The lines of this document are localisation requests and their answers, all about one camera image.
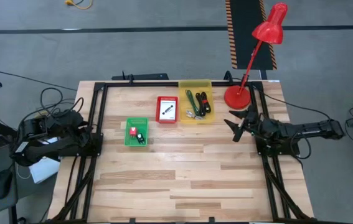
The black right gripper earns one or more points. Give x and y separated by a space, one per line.
252 123

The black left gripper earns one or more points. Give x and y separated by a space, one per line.
78 132

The pink wall charger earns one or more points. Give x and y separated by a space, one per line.
133 131

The small black plug adapter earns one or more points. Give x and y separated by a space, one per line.
140 138

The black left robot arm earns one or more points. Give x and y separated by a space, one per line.
54 147

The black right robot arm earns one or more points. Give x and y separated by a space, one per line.
313 127

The yellow translucent plastic bin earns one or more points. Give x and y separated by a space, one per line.
195 85

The red desk lamp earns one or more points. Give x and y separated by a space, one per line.
238 97

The black clamp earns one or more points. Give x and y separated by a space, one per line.
228 77

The green plastic basket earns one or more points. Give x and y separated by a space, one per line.
136 121

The white paper sheet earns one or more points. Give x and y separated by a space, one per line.
44 171

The red plastic basket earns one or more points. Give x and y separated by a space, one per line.
167 98

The black bar device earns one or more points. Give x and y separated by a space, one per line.
148 76

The black mat with striped edges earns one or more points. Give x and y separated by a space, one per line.
244 37

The black computer mouse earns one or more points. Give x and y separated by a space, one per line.
2 183

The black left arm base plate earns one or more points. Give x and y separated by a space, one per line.
96 149

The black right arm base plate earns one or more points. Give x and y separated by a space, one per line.
266 151

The black aluminium table frame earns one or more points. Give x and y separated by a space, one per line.
151 84

